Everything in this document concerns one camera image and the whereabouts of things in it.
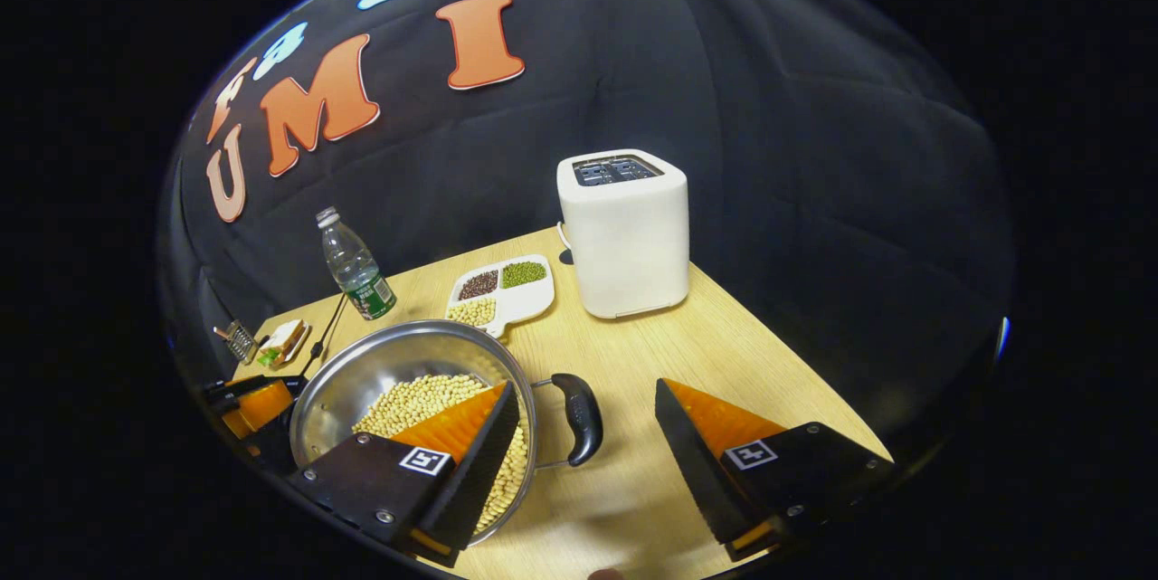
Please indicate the sandwich on white plate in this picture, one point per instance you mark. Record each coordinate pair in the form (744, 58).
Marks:
(283, 343)

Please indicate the white toaster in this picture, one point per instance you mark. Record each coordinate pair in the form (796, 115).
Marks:
(624, 245)

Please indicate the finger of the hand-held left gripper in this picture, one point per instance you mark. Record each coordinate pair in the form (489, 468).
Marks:
(262, 406)

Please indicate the stainless steel pot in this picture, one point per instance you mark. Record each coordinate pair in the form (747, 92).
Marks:
(362, 381)

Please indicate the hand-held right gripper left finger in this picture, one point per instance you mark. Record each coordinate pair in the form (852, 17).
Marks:
(470, 480)

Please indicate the clear plastic water bottle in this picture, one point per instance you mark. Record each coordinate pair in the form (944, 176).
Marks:
(355, 272)

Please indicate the black backdrop cloth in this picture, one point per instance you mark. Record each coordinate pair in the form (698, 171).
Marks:
(769, 155)

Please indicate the black induction cooktop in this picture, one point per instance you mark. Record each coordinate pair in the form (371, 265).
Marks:
(267, 455)

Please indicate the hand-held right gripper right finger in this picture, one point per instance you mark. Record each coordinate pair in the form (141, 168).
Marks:
(697, 471)

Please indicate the pile of soybeans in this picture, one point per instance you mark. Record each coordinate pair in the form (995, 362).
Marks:
(407, 404)

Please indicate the white divided bean tray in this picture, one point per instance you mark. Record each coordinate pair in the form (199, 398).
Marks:
(516, 299)

